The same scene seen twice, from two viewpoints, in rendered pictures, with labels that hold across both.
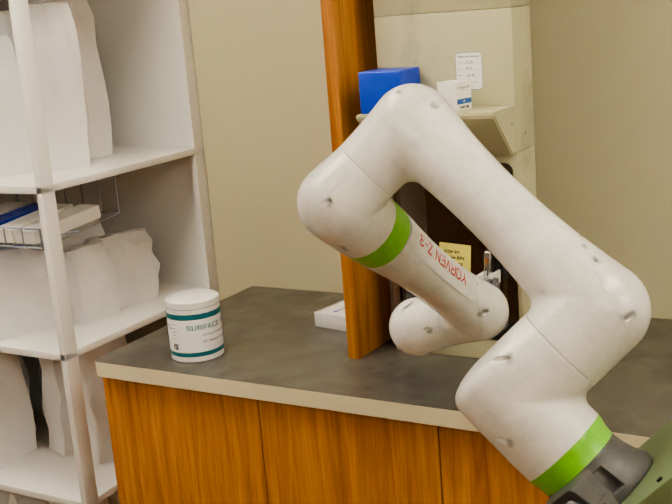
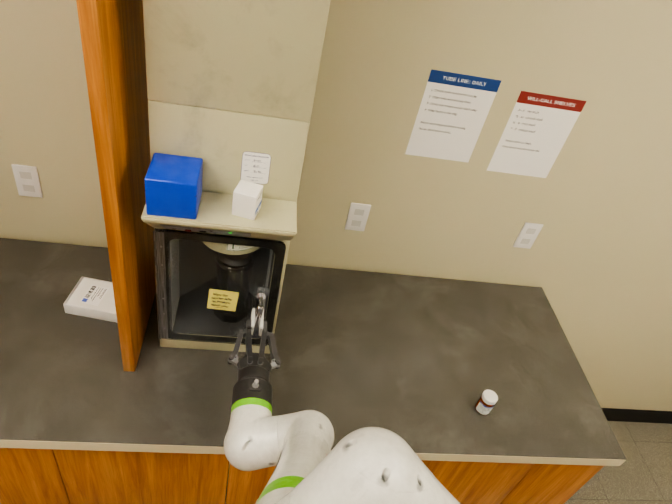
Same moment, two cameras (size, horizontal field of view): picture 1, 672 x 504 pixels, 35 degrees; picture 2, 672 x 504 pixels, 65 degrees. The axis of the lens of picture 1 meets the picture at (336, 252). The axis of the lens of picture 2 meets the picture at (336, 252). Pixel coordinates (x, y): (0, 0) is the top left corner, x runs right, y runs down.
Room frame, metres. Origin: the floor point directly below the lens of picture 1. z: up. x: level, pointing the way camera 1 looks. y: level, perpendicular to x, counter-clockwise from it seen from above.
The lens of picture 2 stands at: (1.42, 0.20, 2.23)
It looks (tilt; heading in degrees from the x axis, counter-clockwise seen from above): 40 degrees down; 316
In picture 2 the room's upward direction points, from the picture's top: 14 degrees clockwise
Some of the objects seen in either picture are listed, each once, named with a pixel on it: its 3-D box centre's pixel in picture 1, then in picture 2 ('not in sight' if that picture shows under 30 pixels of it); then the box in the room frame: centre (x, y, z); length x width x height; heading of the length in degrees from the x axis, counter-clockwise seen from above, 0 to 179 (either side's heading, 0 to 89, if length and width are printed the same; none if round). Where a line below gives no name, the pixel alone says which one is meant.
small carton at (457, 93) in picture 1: (454, 95); (247, 200); (2.22, -0.27, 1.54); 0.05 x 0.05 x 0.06; 44
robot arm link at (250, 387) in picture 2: not in sight; (252, 396); (2.00, -0.20, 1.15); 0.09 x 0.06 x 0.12; 59
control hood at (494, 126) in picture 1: (435, 133); (222, 226); (2.25, -0.23, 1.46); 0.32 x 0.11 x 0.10; 59
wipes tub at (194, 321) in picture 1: (194, 325); not in sight; (2.46, 0.36, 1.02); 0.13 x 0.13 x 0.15
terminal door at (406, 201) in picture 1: (451, 251); (219, 293); (2.29, -0.26, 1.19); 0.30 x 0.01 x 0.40; 59
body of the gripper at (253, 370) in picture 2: not in sight; (254, 370); (2.06, -0.24, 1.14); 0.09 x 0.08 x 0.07; 149
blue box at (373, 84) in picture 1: (390, 90); (175, 186); (2.30, -0.15, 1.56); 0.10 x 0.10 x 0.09; 59
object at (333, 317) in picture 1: (352, 316); (99, 299); (2.61, -0.03, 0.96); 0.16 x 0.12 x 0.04; 50
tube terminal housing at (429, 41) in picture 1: (471, 180); (226, 222); (2.40, -0.33, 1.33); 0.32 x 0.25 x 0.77; 59
